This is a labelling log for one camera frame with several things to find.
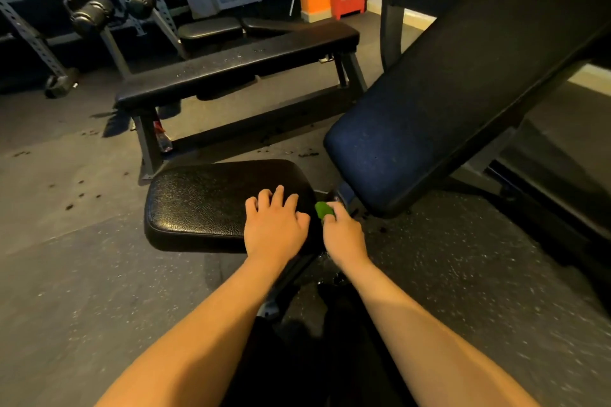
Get person's right hand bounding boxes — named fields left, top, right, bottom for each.
left=323, top=201, right=371, bottom=272

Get person's left hand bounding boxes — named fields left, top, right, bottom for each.
left=244, top=185, right=311, bottom=263

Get person's right forearm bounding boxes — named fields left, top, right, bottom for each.
left=340, top=256, right=541, bottom=407

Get person's left forearm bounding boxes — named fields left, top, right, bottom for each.
left=95, top=254, right=299, bottom=407

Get black leather seat pad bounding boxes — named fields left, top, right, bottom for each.
left=144, top=159, right=325, bottom=255

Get long black flat bench pad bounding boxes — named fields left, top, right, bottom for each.
left=115, top=20, right=362, bottom=113

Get person's black trousers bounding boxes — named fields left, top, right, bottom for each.
left=221, top=278, right=417, bottom=407

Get dark blue backrest pad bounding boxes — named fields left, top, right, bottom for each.
left=323, top=0, right=611, bottom=219

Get small black bench pad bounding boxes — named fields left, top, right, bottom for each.
left=177, top=17, right=244, bottom=49

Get black rack foot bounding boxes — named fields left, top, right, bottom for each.
left=44, top=67, right=80, bottom=100

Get black foam roller pad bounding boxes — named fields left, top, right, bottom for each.
left=70, top=0, right=116, bottom=36
left=124, top=0, right=157, bottom=20

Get gray flat bench frame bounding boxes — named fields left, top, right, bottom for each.
left=130, top=50, right=369, bottom=182

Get black adjustable bench frame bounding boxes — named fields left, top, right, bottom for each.
left=255, top=118, right=611, bottom=324

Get black machine upright frame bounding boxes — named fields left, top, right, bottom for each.
left=380, top=0, right=469, bottom=72

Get silver perforated rack frame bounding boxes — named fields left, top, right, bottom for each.
left=0, top=0, right=188, bottom=89

